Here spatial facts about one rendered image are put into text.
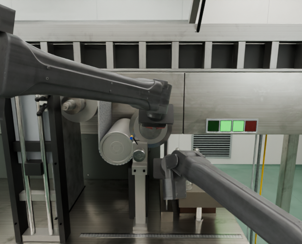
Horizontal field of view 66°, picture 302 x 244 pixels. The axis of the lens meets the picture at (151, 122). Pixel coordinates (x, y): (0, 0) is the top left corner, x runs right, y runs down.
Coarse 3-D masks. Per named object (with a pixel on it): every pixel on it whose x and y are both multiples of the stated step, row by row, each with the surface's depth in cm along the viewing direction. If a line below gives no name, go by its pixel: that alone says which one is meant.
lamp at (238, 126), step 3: (234, 123) 112; (237, 123) 112; (240, 123) 112; (243, 123) 112; (234, 126) 112; (237, 126) 112; (240, 126) 112; (234, 129) 112; (237, 129) 112; (240, 129) 112
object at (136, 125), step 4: (136, 120) 78; (136, 124) 79; (136, 128) 79; (164, 128) 79; (136, 132) 79; (164, 132) 79; (136, 136) 79; (140, 136) 79; (160, 136) 79; (164, 136) 79; (140, 140) 80; (144, 140) 80; (148, 140) 80; (152, 140) 80; (156, 140) 80; (160, 140) 80
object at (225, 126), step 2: (222, 122) 112; (224, 122) 112; (226, 122) 112; (228, 122) 112; (230, 122) 111; (222, 124) 112; (224, 124) 112; (226, 124) 112; (228, 124) 112; (230, 124) 112; (222, 126) 112; (224, 126) 112; (226, 126) 112; (228, 126) 112; (230, 126) 112; (222, 128) 112; (224, 128) 112; (226, 128) 112; (228, 128) 112; (230, 128) 112; (220, 130) 112; (222, 130) 112; (224, 130) 112; (226, 130) 112; (228, 130) 112; (230, 130) 112
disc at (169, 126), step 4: (136, 112) 79; (132, 116) 79; (136, 116) 79; (132, 120) 79; (132, 124) 80; (168, 124) 79; (132, 128) 80; (168, 128) 80; (132, 132) 80; (168, 132) 80; (168, 136) 80; (136, 140) 81; (164, 140) 81; (148, 144) 81; (152, 144) 81; (156, 144) 81; (160, 144) 81
